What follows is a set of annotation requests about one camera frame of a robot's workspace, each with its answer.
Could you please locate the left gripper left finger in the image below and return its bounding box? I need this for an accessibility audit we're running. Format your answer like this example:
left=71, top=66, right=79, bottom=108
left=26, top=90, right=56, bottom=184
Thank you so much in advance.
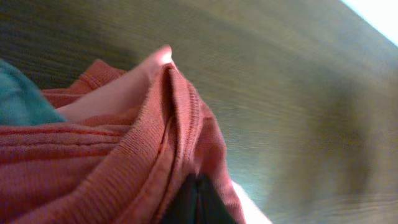
left=160, top=174, right=198, bottom=224

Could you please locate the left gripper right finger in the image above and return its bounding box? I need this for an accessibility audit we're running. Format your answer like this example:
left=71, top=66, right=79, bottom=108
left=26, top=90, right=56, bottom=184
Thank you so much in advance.
left=197, top=175, right=237, bottom=224

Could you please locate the orange-red t-shirt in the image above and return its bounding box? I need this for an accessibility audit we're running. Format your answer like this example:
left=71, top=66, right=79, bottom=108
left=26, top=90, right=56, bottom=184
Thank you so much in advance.
left=0, top=45, right=273, bottom=224

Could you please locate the grey folded shirt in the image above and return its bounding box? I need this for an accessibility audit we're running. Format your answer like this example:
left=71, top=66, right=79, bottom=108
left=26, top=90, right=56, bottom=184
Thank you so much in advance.
left=1, top=60, right=66, bottom=126

